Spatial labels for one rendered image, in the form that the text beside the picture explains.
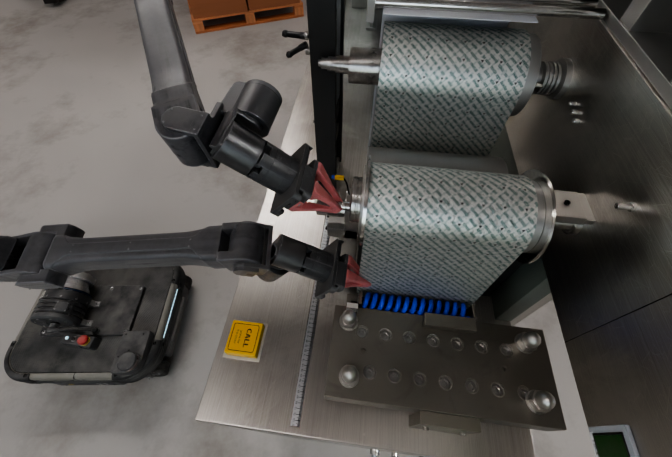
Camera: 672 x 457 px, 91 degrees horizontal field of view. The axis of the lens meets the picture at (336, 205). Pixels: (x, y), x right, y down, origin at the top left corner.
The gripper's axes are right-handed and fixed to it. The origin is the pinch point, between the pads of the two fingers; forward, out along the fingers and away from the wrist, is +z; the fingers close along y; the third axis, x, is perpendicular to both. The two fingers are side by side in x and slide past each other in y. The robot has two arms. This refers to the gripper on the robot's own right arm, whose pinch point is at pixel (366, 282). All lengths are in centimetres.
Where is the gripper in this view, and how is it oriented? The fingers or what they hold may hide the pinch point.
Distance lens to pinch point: 67.0
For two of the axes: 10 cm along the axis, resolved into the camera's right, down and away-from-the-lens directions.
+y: -1.2, 8.0, -5.9
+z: 8.6, 3.8, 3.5
